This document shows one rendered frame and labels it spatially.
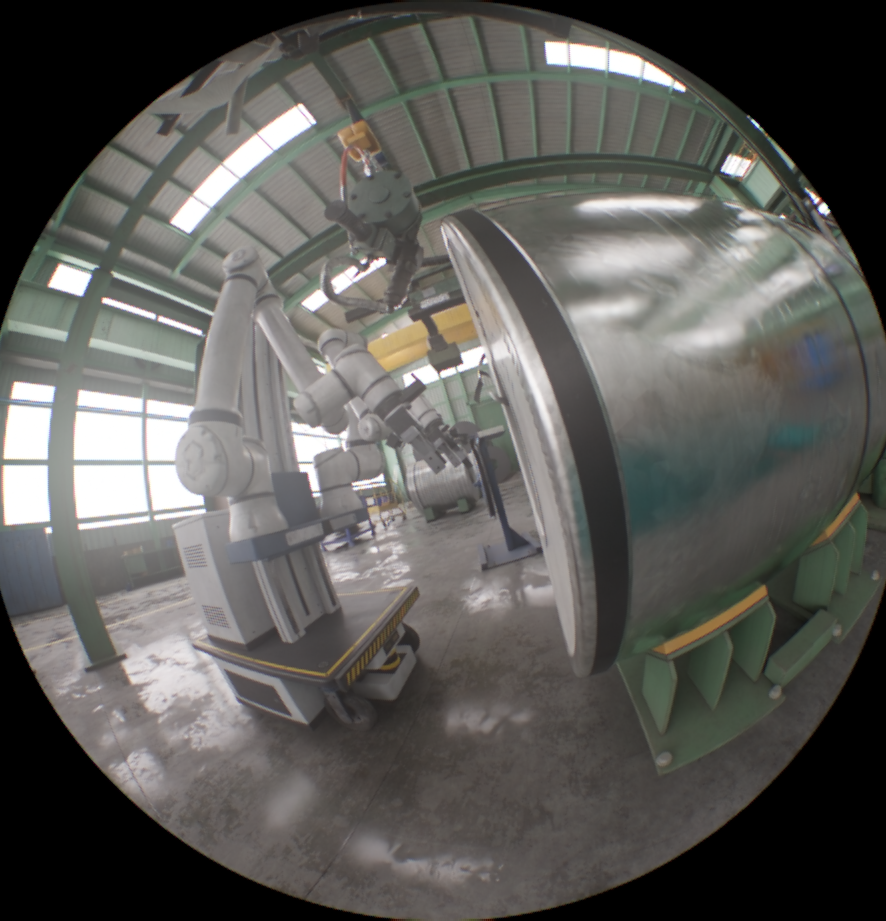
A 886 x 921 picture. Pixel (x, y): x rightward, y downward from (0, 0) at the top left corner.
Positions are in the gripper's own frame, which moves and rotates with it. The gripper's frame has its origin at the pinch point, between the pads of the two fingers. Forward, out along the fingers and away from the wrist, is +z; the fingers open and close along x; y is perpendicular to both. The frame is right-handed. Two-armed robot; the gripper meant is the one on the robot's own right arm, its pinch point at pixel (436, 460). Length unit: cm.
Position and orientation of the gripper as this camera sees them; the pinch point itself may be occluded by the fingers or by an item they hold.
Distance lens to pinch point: 63.2
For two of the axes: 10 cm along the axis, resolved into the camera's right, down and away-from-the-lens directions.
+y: -7.7, 6.4, 0.6
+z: 6.4, 7.7, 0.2
